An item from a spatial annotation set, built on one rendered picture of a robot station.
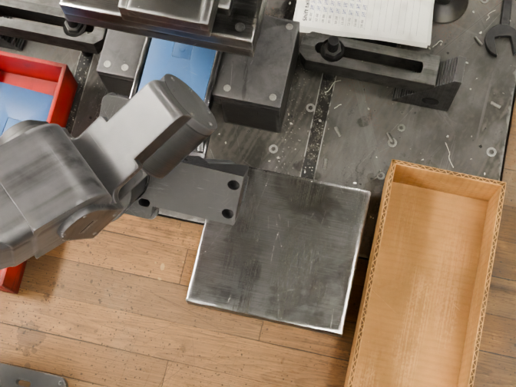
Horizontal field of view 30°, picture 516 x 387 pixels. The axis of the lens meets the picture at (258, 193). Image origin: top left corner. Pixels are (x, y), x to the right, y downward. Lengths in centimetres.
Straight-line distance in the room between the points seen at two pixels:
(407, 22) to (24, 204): 56
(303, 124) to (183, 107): 40
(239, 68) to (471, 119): 27
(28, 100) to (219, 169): 40
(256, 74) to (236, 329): 27
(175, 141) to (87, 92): 42
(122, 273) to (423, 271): 33
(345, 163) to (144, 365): 31
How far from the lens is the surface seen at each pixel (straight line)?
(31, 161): 68
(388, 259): 106
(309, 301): 103
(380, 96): 111
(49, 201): 67
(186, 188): 79
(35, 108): 113
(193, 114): 72
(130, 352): 105
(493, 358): 106
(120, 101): 84
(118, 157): 71
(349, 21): 109
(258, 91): 102
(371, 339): 104
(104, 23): 92
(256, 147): 109
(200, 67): 103
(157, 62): 103
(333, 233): 104
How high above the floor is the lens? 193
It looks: 75 degrees down
